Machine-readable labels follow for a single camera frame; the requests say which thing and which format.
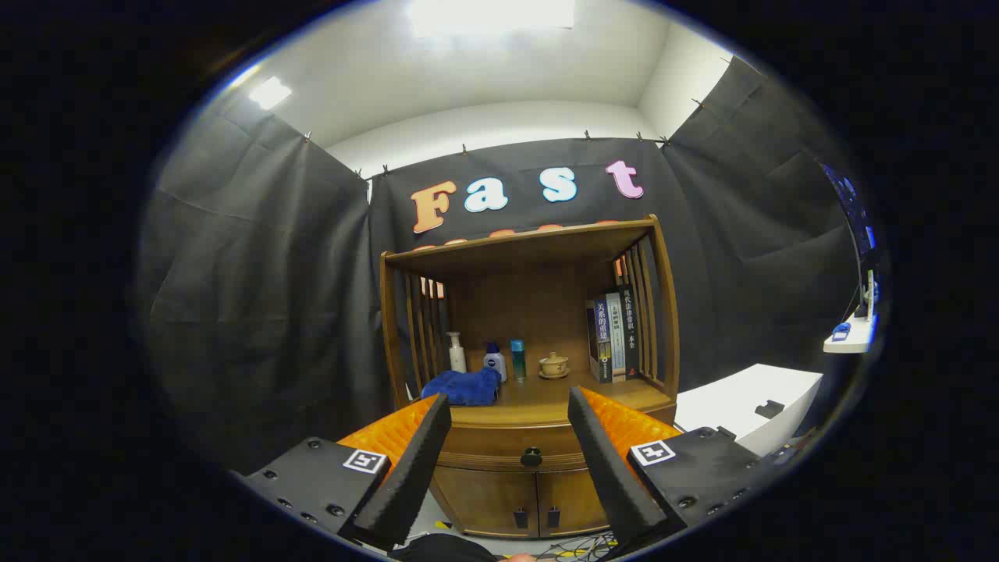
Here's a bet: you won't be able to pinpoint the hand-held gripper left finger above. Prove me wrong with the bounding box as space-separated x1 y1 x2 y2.
230 393 453 551

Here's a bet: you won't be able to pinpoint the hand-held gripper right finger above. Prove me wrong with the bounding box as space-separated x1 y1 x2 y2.
567 386 814 558

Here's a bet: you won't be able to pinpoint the wooden drawer with black knob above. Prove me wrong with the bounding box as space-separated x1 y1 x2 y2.
432 421 678 473

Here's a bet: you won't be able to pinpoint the wooden cabinet door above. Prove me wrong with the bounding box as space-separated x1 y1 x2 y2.
537 468 611 538
432 467 539 538

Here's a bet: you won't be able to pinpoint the wooden countertop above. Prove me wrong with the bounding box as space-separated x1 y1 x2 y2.
402 367 678 429

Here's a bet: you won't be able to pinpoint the white side cabinet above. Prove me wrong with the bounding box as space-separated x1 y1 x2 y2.
675 363 824 457

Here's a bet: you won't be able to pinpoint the wooden cabinet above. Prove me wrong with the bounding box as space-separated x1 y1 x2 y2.
380 215 681 539

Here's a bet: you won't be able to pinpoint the blue towel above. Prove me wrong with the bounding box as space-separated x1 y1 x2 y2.
421 367 503 407

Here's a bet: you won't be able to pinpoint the grey book with blue spine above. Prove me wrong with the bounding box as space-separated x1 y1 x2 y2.
586 295 613 383

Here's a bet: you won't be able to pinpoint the book with white spine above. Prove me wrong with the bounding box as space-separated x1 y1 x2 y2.
606 292 627 382

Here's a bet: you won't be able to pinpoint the book with black spine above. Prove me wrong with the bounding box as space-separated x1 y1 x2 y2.
618 286 641 379

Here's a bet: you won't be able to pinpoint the black backdrop cloth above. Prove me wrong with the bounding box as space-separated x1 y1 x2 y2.
137 55 867 477

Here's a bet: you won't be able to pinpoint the white shelf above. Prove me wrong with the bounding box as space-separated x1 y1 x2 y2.
823 312 879 354

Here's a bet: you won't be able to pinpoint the computer monitor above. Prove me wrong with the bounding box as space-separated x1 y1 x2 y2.
819 162 883 274

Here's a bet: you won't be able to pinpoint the small ceiling light panel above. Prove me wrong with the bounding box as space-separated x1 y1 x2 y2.
248 76 293 111

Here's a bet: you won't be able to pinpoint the large ceiling light panel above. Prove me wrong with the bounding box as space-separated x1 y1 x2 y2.
406 0 577 38

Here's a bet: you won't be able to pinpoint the floor cables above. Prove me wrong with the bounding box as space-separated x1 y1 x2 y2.
539 531 617 561

